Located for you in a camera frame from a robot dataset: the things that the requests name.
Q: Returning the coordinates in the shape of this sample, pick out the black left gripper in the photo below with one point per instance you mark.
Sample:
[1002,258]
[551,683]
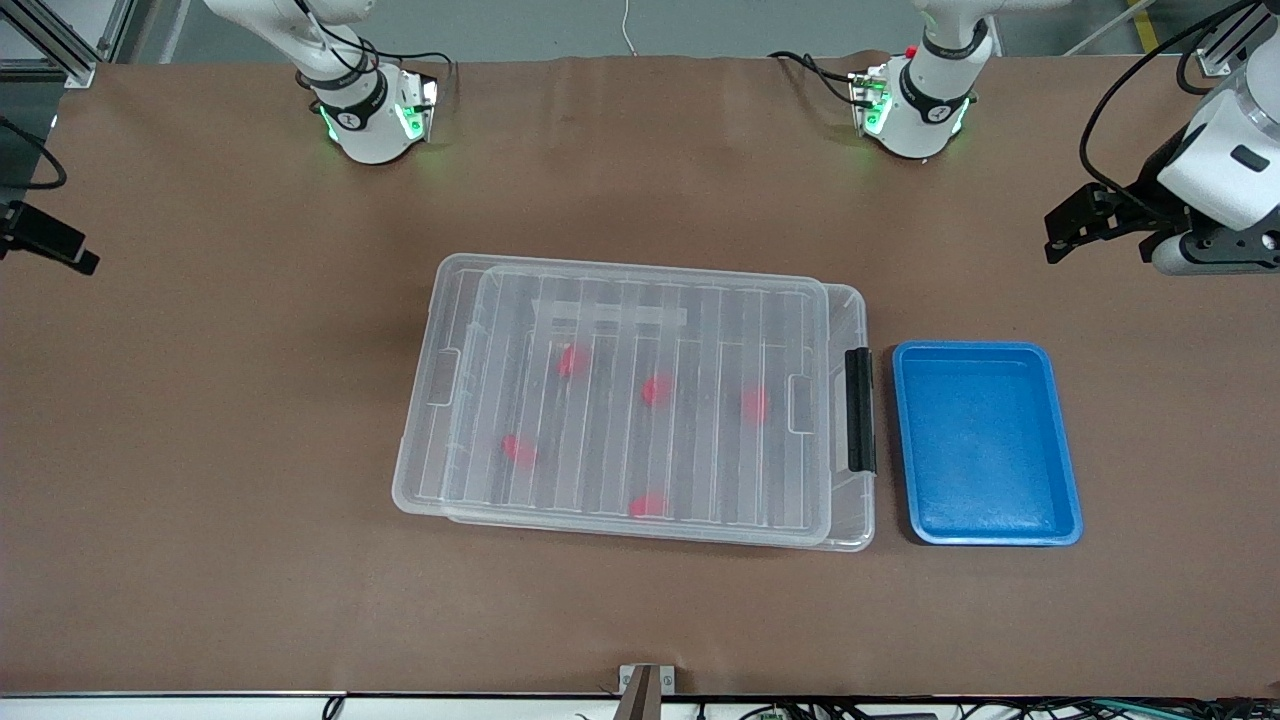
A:
[1152,186]

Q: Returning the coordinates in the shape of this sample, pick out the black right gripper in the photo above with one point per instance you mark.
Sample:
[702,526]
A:
[38,232]

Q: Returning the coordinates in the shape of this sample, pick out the red plastic block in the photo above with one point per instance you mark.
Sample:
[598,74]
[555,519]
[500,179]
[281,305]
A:
[648,505]
[518,448]
[572,360]
[655,390]
[755,405]

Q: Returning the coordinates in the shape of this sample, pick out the clear ribbed plastic lid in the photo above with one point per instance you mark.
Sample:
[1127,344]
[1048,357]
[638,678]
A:
[620,440]

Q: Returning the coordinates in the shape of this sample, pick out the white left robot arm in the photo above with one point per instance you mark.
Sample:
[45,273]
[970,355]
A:
[920,105]

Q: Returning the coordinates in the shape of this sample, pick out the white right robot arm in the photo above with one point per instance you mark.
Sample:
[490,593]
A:
[365,120]

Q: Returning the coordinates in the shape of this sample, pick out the clear plastic storage box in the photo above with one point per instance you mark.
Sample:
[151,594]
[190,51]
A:
[855,310]

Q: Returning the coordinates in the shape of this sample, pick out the short aluminium profile piece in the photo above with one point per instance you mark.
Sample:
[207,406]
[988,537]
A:
[1222,50]

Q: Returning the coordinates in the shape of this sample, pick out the blue plastic tray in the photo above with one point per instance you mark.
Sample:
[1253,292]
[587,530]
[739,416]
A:
[985,440]

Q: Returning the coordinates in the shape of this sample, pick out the brown table cover sheet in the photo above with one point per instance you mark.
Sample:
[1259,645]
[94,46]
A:
[200,500]

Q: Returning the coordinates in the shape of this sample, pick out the aluminium frame profile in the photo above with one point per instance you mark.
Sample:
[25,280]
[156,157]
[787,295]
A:
[60,45]

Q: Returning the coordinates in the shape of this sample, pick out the grey metal table bracket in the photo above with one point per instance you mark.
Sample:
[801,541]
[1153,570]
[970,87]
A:
[646,690]

